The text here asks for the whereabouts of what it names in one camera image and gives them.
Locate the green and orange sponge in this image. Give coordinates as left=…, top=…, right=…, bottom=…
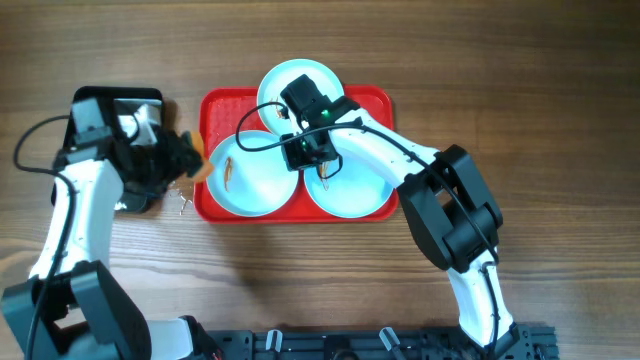
left=181, top=131, right=214, bottom=183

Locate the light blue plate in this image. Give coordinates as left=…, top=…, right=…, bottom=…
left=206, top=130, right=299, bottom=217
left=303, top=155, right=394, bottom=219
left=257, top=59, right=345, bottom=136

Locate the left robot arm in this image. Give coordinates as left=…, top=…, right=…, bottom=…
left=1, top=130, right=219, bottom=359

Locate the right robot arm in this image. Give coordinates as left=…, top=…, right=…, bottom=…
left=279, top=108, right=516, bottom=358

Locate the black water tray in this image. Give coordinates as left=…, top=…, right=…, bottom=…
left=71, top=86, right=165, bottom=213

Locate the red plastic tray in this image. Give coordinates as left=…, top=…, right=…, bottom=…
left=193, top=85, right=395, bottom=224

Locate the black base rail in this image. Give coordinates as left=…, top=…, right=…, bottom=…
left=209, top=324, right=560, bottom=360

